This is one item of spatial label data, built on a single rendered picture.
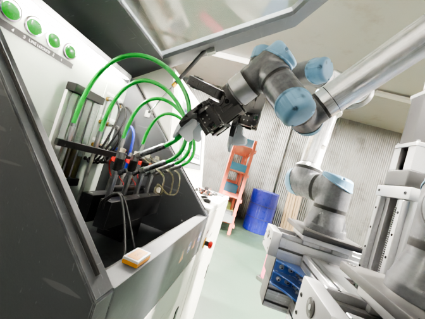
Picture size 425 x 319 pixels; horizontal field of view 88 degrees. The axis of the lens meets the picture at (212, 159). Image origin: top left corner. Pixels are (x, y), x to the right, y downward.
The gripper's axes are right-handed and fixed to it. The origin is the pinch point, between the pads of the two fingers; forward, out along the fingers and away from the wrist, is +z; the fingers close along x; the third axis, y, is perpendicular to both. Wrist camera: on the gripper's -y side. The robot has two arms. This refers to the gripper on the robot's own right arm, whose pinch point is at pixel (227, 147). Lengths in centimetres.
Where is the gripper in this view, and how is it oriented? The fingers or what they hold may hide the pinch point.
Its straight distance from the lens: 74.0
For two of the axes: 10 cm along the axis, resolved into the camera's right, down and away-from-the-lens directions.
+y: 9.4, 2.8, -2.1
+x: 1.9, 0.9, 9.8
